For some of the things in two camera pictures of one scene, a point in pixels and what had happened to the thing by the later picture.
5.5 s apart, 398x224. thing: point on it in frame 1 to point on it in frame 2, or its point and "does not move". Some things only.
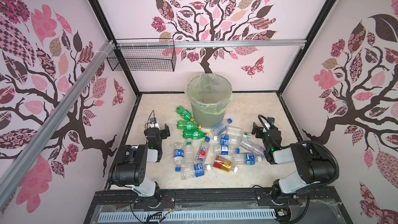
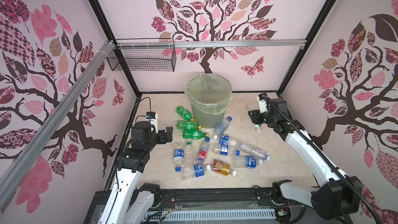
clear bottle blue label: (179, 149) does not move
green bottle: (187, 125) does not move
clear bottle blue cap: (220, 128) does not move
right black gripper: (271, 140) to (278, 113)
